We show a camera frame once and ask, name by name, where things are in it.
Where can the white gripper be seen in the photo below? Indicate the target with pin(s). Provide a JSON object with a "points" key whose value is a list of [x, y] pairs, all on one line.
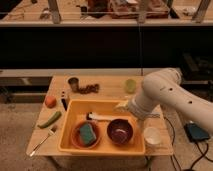
{"points": [[121, 107]]}

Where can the dark purple grape bunch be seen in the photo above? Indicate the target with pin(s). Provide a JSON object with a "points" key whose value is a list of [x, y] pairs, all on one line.
{"points": [[92, 88]]}

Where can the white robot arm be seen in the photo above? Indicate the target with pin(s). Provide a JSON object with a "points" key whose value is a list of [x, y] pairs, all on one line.
{"points": [[163, 87]]}

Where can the purple bowl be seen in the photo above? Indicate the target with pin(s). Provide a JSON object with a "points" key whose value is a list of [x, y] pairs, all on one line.
{"points": [[120, 131]]}

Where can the orange plastic bowl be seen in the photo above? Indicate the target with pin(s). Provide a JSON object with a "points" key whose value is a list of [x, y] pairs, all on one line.
{"points": [[76, 139]]}

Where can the green plastic cup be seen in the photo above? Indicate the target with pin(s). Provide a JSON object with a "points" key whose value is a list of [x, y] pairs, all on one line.
{"points": [[130, 86]]}

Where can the green sponge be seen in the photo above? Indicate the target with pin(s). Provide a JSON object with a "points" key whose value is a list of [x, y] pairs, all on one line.
{"points": [[87, 134]]}

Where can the clear plastic cup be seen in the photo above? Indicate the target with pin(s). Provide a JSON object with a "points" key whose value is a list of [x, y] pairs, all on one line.
{"points": [[152, 136]]}

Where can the yellow plastic tub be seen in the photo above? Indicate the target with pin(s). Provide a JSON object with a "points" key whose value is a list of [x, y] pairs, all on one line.
{"points": [[76, 113]]}

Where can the dark metal cup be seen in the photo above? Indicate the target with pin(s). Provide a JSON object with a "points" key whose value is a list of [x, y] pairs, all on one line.
{"points": [[74, 84]]}

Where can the green cucumber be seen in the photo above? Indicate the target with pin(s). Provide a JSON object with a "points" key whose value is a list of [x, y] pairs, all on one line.
{"points": [[51, 120]]}

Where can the orange fruit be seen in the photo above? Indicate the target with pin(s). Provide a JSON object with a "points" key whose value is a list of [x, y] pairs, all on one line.
{"points": [[50, 101]]}

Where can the black foot pedal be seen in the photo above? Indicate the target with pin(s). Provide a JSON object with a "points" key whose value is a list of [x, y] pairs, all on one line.
{"points": [[195, 133]]}

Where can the wooden table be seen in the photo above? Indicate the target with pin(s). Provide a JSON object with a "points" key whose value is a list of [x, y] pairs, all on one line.
{"points": [[111, 88]]}

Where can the white handled brush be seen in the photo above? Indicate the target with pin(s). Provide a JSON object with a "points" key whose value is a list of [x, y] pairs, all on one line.
{"points": [[95, 116]]}

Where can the black handled knife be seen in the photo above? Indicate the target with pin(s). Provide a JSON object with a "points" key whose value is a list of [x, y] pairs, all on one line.
{"points": [[64, 100]]}

